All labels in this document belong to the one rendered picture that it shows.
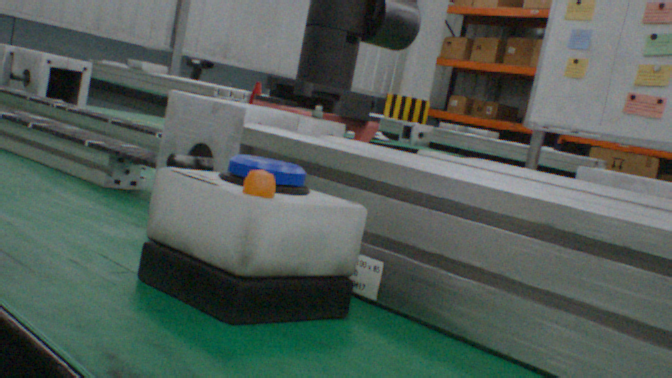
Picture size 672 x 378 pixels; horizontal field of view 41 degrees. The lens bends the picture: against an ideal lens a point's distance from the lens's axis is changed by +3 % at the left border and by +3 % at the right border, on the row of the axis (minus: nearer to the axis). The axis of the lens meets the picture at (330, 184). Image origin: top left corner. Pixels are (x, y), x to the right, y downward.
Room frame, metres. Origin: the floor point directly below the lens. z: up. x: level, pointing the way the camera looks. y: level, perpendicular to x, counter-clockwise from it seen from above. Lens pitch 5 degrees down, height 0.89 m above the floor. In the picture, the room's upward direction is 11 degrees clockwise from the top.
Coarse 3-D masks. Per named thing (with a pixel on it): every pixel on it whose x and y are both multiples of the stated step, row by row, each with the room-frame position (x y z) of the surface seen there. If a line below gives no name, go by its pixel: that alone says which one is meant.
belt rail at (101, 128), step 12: (0, 96) 1.30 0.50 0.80; (12, 96) 1.28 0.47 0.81; (24, 108) 1.26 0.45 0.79; (36, 108) 1.23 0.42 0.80; (48, 108) 1.21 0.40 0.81; (60, 120) 1.19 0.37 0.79; (72, 120) 1.16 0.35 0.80; (84, 120) 1.14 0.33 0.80; (96, 120) 1.12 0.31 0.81; (96, 132) 1.13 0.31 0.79; (108, 132) 1.10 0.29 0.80; (120, 132) 1.08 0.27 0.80; (132, 132) 1.06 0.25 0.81; (132, 144) 1.07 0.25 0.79; (144, 144) 1.06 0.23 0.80; (156, 144) 1.03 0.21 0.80
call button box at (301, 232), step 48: (192, 192) 0.42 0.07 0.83; (240, 192) 0.40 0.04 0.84; (288, 192) 0.43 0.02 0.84; (192, 240) 0.42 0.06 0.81; (240, 240) 0.39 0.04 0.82; (288, 240) 0.41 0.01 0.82; (336, 240) 0.43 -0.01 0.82; (192, 288) 0.41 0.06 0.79; (240, 288) 0.39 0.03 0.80; (288, 288) 0.41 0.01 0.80; (336, 288) 0.44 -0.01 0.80
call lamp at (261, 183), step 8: (248, 176) 0.40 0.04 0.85; (256, 176) 0.40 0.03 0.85; (264, 176) 0.40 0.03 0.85; (272, 176) 0.40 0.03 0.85; (248, 184) 0.40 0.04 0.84; (256, 184) 0.40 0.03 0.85; (264, 184) 0.40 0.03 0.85; (272, 184) 0.40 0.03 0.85; (248, 192) 0.40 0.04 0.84; (256, 192) 0.40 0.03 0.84; (264, 192) 0.40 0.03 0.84; (272, 192) 0.40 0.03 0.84
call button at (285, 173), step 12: (240, 156) 0.44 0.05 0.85; (252, 156) 0.45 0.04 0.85; (228, 168) 0.44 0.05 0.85; (240, 168) 0.43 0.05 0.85; (252, 168) 0.43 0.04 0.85; (264, 168) 0.43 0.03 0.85; (276, 168) 0.43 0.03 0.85; (288, 168) 0.43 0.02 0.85; (300, 168) 0.44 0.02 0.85; (276, 180) 0.43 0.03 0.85; (288, 180) 0.43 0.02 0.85; (300, 180) 0.44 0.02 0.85
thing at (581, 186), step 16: (448, 160) 0.70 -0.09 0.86; (464, 160) 0.70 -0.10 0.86; (480, 160) 0.77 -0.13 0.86; (528, 176) 0.65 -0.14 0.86; (544, 176) 0.66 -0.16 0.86; (560, 176) 0.73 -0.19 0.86; (592, 192) 0.62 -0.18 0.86; (608, 192) 0.61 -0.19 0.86; (624, 192) 0.68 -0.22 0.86; (656, 208) 0.59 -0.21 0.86
